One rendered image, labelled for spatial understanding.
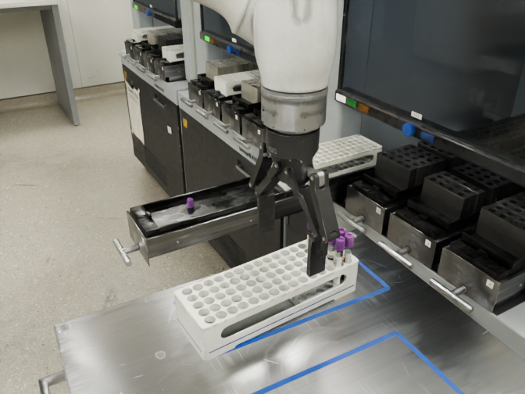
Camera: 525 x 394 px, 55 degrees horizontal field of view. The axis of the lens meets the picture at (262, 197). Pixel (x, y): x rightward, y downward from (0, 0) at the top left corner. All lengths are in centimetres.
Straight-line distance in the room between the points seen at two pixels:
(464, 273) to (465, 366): 29
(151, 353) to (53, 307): 148
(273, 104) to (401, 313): 41
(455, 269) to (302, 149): 50
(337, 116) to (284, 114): 74
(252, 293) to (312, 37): 39
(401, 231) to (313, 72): 59
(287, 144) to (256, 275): 25
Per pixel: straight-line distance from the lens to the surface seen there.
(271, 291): 80
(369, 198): 121
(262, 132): 158
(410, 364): 80
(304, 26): 63
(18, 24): 451
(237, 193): 121
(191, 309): 77
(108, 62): 468
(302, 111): 66
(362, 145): 135
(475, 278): 105
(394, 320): 86
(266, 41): 64
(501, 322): 105
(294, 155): 69
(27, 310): 228
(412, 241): 114
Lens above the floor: 139
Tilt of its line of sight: 29 degrees down
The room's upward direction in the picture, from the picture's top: straight up
